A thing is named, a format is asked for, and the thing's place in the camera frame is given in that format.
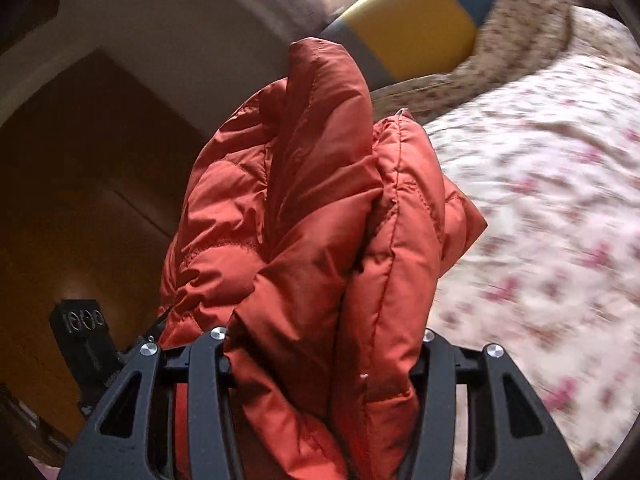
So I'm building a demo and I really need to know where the grey yellow blue headboard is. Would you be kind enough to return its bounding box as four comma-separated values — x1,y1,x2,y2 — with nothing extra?
321,0,495,90

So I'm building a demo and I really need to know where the orange puffer jacket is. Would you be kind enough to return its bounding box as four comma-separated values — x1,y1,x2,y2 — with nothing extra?
160,38,486,479

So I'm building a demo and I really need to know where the floral bed quilt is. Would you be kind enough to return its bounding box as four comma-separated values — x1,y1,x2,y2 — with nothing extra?
373,0,639,479

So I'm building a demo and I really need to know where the brown wooden wardrobe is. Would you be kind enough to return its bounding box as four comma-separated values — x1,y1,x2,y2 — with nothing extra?
1,52,204,438

